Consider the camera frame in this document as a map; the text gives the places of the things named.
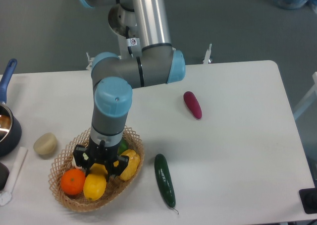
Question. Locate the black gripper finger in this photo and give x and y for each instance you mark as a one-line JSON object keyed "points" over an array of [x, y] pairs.
{"points": [[115, 168], [82, 158]]}

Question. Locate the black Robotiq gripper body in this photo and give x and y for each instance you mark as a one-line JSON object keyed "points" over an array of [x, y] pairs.
{"points": [[101, 154]]}

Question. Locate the yellow mango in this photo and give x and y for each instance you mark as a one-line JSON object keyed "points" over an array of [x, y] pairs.
{"points": [[95, 183]]}

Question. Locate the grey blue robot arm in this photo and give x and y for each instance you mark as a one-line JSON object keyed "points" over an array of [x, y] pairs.
{"points": [[114, 77]]}

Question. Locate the woven wicker basket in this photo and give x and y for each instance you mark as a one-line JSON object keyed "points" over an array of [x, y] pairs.
{"points": [[115, 186]]}

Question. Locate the yellow bell pepper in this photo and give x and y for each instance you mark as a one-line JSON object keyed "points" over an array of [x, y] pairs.
{"points": [[130, 170]]}

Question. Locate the green bok choy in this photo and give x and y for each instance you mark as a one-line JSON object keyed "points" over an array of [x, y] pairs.
{"points": [[123, 147]]}

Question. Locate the orange tangerine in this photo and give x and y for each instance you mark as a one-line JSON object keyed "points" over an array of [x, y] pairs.
{"points": [[72, 182]]}

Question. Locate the beige potato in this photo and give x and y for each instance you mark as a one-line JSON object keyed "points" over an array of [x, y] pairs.
{"points": [[45, 144]]}

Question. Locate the dark green cucumber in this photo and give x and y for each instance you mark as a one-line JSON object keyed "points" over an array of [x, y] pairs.
{"points": [[164, 181]]}

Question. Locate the dark blue saucepan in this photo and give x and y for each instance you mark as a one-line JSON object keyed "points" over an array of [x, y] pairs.
{"points": [[10, 128]]}

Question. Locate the dark round object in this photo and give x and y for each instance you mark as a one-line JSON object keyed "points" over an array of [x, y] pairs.
{"points": [[4, 174]]}

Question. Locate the white rolled cloth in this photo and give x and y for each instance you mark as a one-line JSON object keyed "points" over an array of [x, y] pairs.
{"points": [[6, 194]]}

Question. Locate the purple sweet potato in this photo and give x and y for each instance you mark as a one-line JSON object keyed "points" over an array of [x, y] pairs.
{"points": [[192, 104]]}

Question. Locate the black device at edge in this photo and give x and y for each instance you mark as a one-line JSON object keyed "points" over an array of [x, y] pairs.
{"points": [[308, 198]]}

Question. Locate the white frame at right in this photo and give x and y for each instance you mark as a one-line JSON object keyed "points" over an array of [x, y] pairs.
{"points": [[307, 99]]}

